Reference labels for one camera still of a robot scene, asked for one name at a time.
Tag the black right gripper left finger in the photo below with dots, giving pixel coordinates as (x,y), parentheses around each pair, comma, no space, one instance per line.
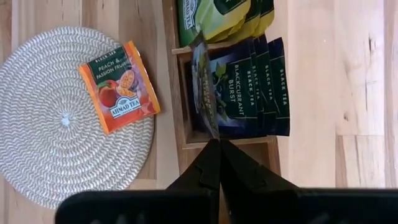
(205,174)

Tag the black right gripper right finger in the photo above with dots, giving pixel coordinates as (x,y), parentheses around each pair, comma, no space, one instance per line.
(242,174)

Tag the lemon lime tea packet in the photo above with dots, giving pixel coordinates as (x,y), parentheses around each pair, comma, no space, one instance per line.
(245,32)
(189,21)
(268,18)

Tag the wooden tea box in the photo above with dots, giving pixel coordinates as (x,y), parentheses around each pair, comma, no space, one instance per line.
(175,102)

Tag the peach tea packet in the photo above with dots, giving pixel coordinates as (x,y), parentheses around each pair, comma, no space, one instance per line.
(119,87)

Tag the round woven white placemat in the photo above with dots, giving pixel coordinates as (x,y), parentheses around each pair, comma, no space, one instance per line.
(46,124)

